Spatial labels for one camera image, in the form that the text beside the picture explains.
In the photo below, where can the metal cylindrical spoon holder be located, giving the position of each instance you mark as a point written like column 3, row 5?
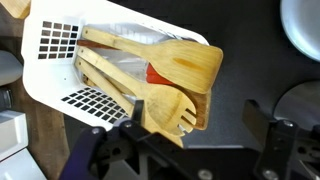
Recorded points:
column 300, row 103

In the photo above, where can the wooden forked spoon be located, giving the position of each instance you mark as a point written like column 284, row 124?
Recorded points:
column 166, row 103

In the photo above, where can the square-edged wooden spatula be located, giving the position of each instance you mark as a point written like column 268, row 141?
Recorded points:
column 203, row 110

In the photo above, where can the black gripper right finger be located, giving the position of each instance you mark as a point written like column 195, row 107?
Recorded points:
column 258, row 121

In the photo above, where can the white plastic perforated basket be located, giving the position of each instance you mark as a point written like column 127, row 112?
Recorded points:
column 50, row 80

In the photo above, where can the wooden spatula with single slot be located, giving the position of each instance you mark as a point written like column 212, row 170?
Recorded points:
column 186, row 65

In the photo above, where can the red silicone spatula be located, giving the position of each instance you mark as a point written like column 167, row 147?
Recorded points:
column 156, row 77

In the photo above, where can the grey round plate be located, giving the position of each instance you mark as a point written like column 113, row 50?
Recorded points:
column 303, row 26

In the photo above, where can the white plastic box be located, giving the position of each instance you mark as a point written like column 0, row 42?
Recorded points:
column 11, row 133

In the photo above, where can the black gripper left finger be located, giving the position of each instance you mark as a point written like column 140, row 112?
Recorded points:
column 138, row 111

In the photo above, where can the plain wooden spoon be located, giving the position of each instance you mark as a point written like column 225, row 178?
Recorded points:
column 100, row 83

